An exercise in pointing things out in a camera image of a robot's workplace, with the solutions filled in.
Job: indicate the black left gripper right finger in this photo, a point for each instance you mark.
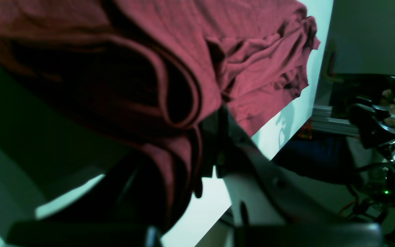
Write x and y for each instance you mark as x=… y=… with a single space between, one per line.
x=268 y=210

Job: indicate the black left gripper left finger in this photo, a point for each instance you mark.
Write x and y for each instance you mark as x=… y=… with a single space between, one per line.
x=117 y=212

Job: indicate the dark red long-sleeve shirt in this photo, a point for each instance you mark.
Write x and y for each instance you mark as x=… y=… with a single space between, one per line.
x=148 y=72

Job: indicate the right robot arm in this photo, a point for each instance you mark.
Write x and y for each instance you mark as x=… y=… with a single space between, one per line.
x=377 y=130

